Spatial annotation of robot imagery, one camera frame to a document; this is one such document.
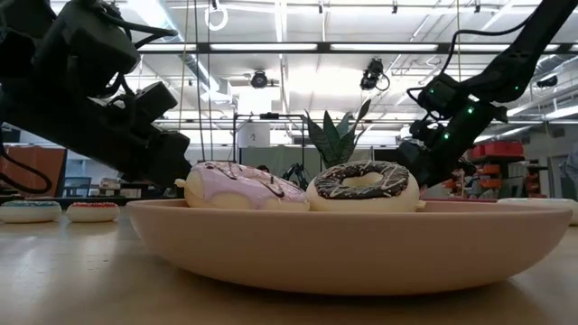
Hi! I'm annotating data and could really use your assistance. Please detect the small blue donut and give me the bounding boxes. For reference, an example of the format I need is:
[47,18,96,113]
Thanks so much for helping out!
[0,200,62,224]

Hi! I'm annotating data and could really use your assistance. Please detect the small red sprinkled donut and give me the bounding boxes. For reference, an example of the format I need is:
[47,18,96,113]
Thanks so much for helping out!
[65,201,121,223]

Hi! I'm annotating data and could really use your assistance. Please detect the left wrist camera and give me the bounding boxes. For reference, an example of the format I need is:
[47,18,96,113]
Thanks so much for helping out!
[134,80,180,126]

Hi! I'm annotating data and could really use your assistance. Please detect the green snake plant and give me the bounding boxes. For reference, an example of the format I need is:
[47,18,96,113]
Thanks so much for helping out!
[304,97,372,171]

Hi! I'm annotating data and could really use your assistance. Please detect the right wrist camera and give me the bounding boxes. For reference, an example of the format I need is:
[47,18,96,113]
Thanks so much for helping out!
[417,73,473,121]

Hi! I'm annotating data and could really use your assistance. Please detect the pale pink plate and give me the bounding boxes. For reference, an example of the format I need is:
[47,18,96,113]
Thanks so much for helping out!
[125,198,573,297]

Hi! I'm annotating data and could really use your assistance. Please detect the black ceiling spotlight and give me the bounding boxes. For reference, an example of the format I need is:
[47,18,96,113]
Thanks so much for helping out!
[250,70,270,89]

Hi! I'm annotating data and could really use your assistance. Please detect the black overhead camera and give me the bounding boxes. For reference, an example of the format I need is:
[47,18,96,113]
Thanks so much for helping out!
[359,57,391,92]

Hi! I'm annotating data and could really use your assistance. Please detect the red storage bins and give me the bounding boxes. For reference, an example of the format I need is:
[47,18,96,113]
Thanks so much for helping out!
[469,140,525,159]

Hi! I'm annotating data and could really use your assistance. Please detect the orange partition panel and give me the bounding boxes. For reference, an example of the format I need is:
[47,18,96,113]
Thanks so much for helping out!
[0,146,68,199]

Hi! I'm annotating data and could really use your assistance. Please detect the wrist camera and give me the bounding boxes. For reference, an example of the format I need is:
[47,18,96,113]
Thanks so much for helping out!
[134,80,180,126]
[417,73,473,121]

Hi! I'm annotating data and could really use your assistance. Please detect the large chocolate donut white drizzle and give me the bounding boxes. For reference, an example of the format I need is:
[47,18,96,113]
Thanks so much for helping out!
[305,159,426,213]

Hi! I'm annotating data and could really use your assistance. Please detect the large lilac donut chocolate drizzle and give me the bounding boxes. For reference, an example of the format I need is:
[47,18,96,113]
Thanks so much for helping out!
[174,161,312,212]

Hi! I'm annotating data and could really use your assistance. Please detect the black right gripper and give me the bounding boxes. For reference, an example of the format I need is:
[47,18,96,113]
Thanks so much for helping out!
[396,117,480,190]

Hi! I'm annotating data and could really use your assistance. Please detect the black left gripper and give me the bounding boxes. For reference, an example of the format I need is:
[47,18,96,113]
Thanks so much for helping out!
[0,88,193,190]

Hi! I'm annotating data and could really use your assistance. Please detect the white hanging ring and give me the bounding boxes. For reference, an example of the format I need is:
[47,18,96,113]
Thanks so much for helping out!
[203,0,229,33]

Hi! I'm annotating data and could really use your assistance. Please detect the black shelf rack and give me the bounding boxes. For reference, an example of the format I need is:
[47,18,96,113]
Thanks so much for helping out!
[467,155,550,200]

